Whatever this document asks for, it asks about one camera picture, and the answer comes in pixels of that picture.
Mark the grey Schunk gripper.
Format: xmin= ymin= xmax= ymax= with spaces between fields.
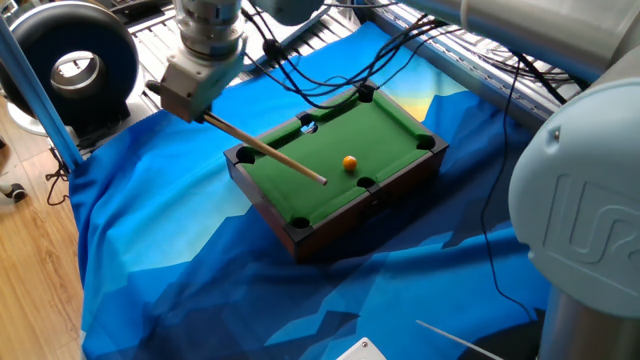
xmin=158 ymin=58 xmax=246 ymax=125

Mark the wooden pool cue black handle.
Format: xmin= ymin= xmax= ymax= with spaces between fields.
xmin=144 ymin=79 xmax=330 ymax=187

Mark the mini pool table green felt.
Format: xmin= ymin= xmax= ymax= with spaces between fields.
xmin=223 ymin=78 xmax=450 ymax=265

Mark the white gripper adapter plate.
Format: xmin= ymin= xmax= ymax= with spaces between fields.
xmin=164 ymin=38 xmax=249 ymax=79

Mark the black round fan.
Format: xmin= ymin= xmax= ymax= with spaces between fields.
xmin=0 ymin=0 xmax=147 ymax=139

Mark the silver force torque sensor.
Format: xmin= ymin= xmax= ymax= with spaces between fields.
xmin=172 ymin=0 xmax=247 ymax=62

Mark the blue mountain print cloth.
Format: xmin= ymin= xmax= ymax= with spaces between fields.
xmin=68 ymin=20 xmax=551 ymax=360

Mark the black equipment box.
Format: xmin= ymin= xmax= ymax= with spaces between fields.
xmin=107 ymin=0 xmax=176 ymax=27

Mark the black caster wheel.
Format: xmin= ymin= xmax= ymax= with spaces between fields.
xmin=0 ymin=182 xmax=27 ymax=204

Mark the white zip tie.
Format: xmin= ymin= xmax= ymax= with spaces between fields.
xmin=415 ymin=319 xmax=506 ymax=360

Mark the black cable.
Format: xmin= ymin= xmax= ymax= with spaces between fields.
xmin=43 ymin=142 xmax=71 ymax=207
xmin=479 ymin=52 xmax=536 ymax=324
xmin=239 ymin=0 xmax=451 ymax=111
xmin=474 ymin=44 xmax=591 ymax=104

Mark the blue aluminium post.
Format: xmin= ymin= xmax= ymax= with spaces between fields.
xmin=0 ymin=14 xmax=84 ymax=174

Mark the grey aluminium rail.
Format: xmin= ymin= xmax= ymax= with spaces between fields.
xmin=359 ymin=4 xmax=566 ymax=134

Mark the light grey switch box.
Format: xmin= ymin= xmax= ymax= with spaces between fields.
xmin=335 ymin=337 xmax=389 ymax=360

